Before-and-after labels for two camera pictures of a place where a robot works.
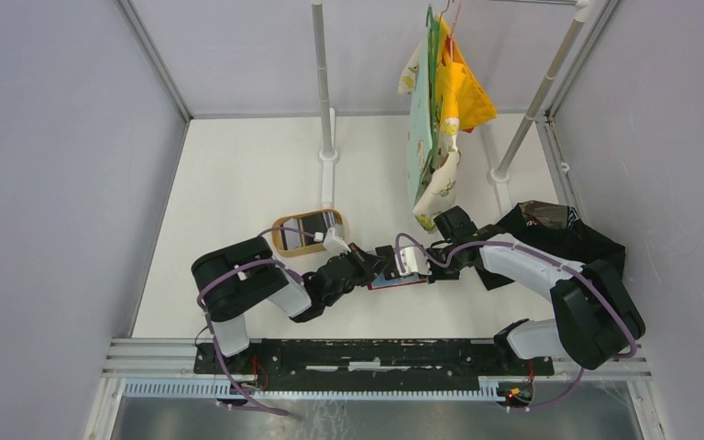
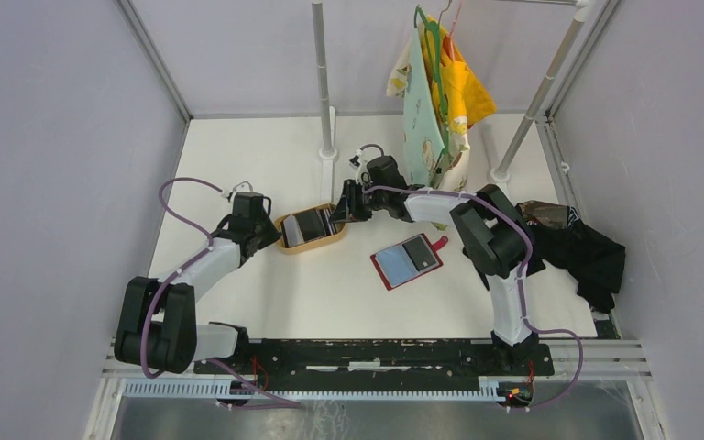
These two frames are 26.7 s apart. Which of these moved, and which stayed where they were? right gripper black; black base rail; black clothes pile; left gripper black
Moved: right gripper black; left gripper black
Stayed: black base rail; black clothes pile
